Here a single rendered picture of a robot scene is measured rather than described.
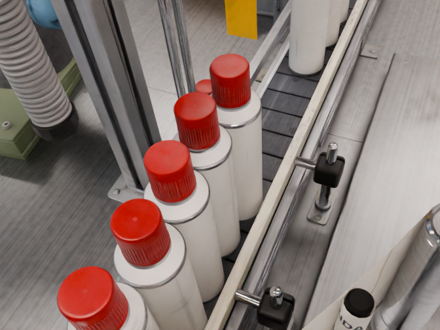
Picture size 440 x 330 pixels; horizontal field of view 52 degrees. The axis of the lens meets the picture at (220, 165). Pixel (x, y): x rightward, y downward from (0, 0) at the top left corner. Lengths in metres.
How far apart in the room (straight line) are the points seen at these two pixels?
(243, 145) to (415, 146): 0.27
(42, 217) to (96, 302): 0.39
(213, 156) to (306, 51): 0.32
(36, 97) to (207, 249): 0.18
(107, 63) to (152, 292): 0.23
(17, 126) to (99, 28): 0.32
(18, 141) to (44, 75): 0.38
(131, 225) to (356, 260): 0.28
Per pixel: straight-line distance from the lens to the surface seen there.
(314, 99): 0.59
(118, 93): 0.47
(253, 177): 0.45
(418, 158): 0.60
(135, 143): 0.52
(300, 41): 0.64
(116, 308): 0.28
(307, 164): 0.53
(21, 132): 0.71
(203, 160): 0.36
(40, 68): 0.33
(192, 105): 0.34
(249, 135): 0.40
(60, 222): 0.63
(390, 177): 0.57
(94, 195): 0.64
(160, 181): 0.31
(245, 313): 0.48
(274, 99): 0.64
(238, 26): 0.43
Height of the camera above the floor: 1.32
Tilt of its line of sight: 51 degrees down
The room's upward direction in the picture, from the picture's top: 7 degrees counter-clockwise
